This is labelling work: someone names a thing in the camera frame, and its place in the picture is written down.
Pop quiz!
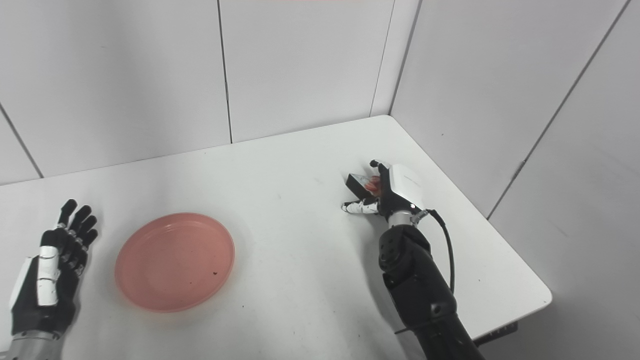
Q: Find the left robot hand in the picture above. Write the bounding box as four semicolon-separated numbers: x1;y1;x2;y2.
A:
9;199;99;337

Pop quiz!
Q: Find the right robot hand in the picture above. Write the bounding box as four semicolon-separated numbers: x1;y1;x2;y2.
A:
341;159;426;219

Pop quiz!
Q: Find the chocolate cake slice with fruit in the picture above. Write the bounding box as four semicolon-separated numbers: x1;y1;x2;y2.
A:
346;173;384;199

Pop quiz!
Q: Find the pink plate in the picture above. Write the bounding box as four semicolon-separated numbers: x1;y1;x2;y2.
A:
114;212;236;314

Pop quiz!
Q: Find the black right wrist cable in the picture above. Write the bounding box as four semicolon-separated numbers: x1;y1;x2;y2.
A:
412;208;456;296

